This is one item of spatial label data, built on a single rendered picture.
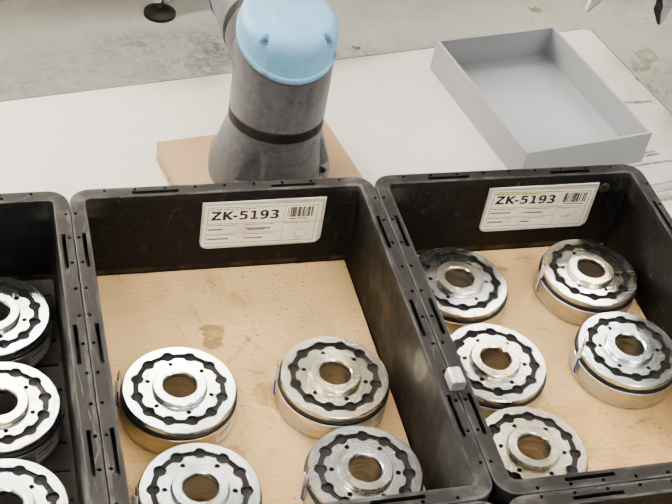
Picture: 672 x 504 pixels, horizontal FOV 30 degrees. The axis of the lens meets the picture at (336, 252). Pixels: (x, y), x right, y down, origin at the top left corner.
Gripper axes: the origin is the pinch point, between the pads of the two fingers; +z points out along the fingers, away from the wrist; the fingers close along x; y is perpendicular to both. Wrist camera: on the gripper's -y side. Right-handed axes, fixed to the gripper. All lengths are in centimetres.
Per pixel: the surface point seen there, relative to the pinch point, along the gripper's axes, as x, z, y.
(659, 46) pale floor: 135, 48, -94
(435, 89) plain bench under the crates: -15.2, 20.6, -10.0
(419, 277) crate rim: -59, 10, 43
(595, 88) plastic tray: 3.4, 11.5, 0.2
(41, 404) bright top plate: -90, 27, 41
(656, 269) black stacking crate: -31, 6, 47
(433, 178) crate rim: -50, 7, 31
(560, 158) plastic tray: -10.7, 15.9, 12.5
